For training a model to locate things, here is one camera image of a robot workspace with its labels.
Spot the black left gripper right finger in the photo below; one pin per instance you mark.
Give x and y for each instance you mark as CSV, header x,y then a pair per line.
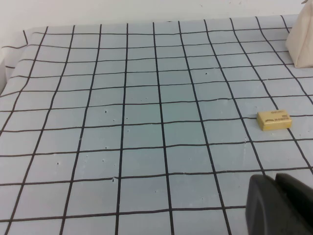
x,y
299,200

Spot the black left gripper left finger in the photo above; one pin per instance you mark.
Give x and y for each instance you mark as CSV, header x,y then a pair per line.
x,y
261,210

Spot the yellow rectangular eraser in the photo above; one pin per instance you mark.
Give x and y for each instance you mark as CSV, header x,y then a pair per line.
x,y
274,121

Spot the cream canvas pencil case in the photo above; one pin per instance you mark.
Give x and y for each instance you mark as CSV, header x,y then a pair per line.
x,y
302,44

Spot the grey grid-patterned table mat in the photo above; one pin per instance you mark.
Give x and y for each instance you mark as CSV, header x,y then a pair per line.
x,y
137,127

